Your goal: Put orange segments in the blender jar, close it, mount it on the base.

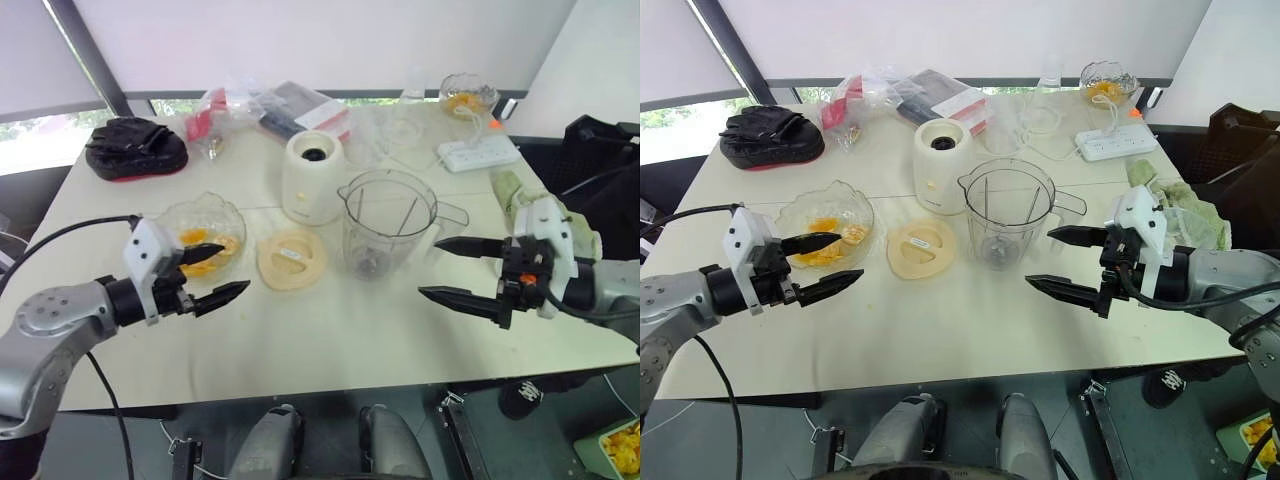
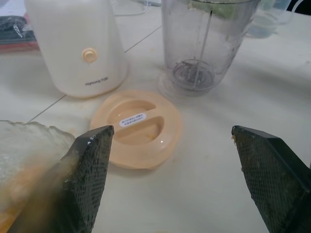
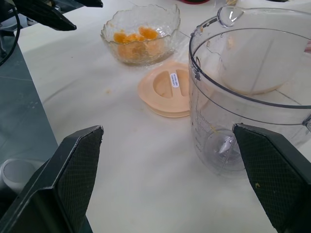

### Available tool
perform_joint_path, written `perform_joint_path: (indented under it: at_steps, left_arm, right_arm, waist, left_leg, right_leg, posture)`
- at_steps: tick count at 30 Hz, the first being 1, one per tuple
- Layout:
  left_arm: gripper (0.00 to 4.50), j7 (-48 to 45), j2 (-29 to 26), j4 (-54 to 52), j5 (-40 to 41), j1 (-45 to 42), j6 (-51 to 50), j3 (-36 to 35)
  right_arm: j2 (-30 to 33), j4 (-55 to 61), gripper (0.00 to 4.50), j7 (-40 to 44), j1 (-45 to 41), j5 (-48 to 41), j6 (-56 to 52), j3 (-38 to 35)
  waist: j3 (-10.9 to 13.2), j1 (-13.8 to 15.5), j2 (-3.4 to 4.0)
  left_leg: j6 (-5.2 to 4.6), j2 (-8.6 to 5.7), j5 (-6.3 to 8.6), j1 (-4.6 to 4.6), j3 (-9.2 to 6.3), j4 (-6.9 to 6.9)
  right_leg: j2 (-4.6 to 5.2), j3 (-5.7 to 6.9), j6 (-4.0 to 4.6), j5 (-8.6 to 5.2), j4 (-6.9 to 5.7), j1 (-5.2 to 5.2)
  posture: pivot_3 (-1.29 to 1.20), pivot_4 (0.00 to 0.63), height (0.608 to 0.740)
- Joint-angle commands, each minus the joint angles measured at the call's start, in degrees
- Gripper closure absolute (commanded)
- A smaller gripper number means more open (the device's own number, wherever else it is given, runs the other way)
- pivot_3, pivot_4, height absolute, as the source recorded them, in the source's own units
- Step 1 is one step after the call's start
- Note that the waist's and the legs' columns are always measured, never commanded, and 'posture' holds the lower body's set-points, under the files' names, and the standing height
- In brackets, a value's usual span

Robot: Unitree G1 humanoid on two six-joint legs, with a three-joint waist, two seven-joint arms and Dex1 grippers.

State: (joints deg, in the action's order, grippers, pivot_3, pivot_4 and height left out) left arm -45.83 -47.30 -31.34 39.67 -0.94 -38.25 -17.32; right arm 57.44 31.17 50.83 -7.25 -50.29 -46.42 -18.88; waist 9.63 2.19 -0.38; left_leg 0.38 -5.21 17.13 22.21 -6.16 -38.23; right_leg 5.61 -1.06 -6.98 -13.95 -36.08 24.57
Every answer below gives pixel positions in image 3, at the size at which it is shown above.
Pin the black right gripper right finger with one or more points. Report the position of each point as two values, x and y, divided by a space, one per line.
277 174

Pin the white cylindrical object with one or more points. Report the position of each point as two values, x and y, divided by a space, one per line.
14 172

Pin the clear textured glass bowl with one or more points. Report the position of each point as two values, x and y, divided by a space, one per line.
155 52

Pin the cream blender lid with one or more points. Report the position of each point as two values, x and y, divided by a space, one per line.
155 97

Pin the red round object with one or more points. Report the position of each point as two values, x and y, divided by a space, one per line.
194 1

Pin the orange fruit segment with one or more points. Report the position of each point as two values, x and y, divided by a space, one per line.
134 38
147 33
119 37

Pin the clear blender jar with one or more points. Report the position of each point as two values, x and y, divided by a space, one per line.
218 121

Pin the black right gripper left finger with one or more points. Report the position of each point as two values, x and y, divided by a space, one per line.
60 184

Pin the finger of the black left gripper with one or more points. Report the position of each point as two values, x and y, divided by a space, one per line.
48 18
87 2

